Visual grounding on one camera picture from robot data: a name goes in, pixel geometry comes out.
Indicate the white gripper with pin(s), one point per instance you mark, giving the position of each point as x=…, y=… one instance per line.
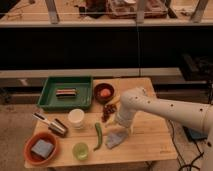
x=124, y=118

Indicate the blue sponge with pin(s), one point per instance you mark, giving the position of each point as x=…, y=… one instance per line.
x=42, y=148

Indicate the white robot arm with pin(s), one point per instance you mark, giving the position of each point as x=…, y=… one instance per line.
x=196, y=116

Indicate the dark red grape bunch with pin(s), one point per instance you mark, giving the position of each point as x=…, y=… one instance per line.
x=107, y=111

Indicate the yellow banana piece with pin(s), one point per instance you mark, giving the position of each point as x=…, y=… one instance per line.
x=115, y=100

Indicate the blue grey cloth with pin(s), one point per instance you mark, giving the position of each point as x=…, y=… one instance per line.
x=115, y=138

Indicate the dark brown bowl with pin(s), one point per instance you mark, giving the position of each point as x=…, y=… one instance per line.
x=98, y=88

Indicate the orange ball in bowl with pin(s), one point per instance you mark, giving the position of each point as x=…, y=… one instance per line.
x=105, y=93

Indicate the green chili pepper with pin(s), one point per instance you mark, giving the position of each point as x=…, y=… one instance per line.
x=99, y=136

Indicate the white cup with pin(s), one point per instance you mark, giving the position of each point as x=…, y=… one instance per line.
x=76, y=118

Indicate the green plastic cup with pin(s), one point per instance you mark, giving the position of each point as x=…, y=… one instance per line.
x=80, y=151

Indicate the striped block in tray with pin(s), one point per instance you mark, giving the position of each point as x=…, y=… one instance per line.
x=66, y=93

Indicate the metal cheese grater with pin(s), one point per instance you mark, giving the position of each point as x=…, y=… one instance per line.
x=55, y=126

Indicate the blue foot pedal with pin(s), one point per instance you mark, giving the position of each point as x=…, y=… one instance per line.
x=194, y=135

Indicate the green plastic tray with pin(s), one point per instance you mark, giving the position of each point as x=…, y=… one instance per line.
x=83, y=84

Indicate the orange bowl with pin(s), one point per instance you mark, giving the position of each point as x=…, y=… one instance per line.
x=35, y=159

